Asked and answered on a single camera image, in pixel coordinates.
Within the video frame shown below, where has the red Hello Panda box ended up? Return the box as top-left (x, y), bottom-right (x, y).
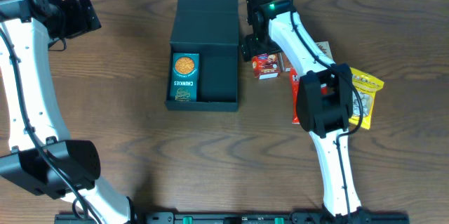
top-left (251, 53), bottom-right (281, 80)

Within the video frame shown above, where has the red Hacks candy bag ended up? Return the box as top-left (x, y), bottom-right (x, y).
top-left (289, 67), bottom-right (300, 124)

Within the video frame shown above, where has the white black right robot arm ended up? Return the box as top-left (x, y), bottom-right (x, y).
top-left (241, 0), bottom-right (361, 220)

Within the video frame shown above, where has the yellow seeds snack bag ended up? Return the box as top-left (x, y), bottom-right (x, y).
top-left (349, 67), bottom-right (384, 130)

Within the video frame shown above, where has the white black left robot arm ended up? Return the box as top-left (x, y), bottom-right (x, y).
top-left (1, 0), bottom-right (135, 223)

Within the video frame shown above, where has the brown Pocky box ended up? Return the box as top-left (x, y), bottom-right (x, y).
top-left (279, 41), bottom-right (333, 72)

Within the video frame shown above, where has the teal Chunkies cookie box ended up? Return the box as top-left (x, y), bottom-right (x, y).
top-left (169, 53), bottom-right (199, 102)

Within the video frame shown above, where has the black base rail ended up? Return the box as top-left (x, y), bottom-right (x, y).
top-left (54, 211), bottom-right (410, 224)

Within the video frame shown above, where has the dark green gift box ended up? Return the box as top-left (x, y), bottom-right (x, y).
top-left (165, 0), bottom-right (239, 112)

